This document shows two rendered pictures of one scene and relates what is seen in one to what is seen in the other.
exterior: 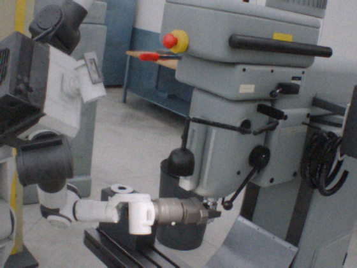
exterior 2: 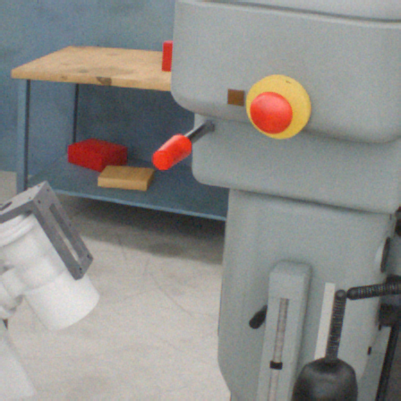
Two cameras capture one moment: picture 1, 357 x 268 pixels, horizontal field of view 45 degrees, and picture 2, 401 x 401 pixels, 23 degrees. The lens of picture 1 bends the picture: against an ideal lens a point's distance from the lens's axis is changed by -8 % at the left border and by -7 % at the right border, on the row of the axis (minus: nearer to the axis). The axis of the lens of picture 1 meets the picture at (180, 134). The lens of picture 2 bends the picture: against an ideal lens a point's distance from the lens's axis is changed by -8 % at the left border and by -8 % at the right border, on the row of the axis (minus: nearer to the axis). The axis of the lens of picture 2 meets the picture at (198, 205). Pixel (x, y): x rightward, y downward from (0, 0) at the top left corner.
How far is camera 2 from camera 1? 70 cm
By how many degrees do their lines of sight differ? 28
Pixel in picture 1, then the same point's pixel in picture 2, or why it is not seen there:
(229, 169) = (362, 353)
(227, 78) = (379, 168)
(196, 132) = (294, 304)
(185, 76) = (237, 171)
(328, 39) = not seen: outside the picture
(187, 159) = (352, 383)
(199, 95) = (271, 209)
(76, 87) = (13, 292)
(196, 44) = (339, 110)
